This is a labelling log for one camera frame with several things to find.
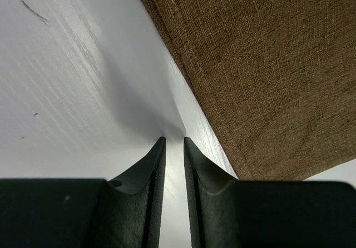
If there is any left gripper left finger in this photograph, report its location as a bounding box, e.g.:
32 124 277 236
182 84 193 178
1 137 166 247

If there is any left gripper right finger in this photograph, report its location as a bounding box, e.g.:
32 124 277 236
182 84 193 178
184 138 355 247

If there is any brown cloth napkin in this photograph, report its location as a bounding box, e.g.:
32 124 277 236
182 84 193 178
141 0 355 180

